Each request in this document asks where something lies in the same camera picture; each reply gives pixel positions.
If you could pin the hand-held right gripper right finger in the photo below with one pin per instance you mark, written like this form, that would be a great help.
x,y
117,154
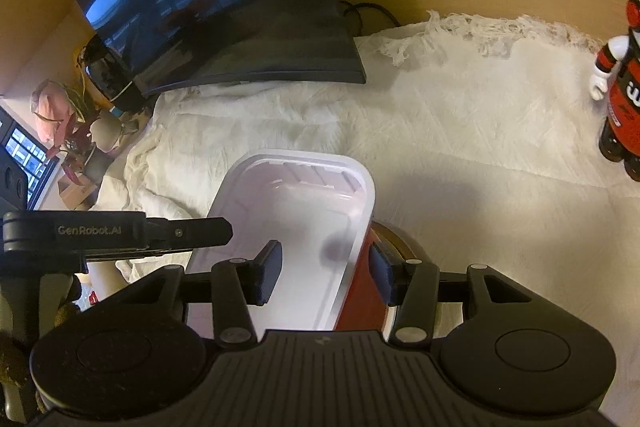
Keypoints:
x,y
380,272

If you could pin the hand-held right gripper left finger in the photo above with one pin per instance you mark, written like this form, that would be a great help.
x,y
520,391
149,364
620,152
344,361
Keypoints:
x,y
272,267

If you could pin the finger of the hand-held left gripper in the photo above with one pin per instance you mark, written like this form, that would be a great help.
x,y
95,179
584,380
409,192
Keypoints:
x,y
200,231

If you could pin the stainless steel bowl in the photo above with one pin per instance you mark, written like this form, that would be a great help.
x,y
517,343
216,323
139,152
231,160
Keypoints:
x,y
405,247

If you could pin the red and white rectangular tray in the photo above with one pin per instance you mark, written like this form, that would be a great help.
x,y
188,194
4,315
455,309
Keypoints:
x,y
290,227

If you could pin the dark device lit screen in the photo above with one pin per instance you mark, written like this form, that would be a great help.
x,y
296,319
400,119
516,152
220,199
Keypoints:
x,y
25,157

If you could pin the pink artificial flower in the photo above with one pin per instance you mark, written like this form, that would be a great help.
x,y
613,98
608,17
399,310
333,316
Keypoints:
x,y
50,112

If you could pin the white fluffy cloth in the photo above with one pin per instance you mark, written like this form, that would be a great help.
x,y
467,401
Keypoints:
x,y
475,132

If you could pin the panda figure red outfit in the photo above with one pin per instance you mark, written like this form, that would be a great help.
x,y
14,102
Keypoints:
x,y
625,107

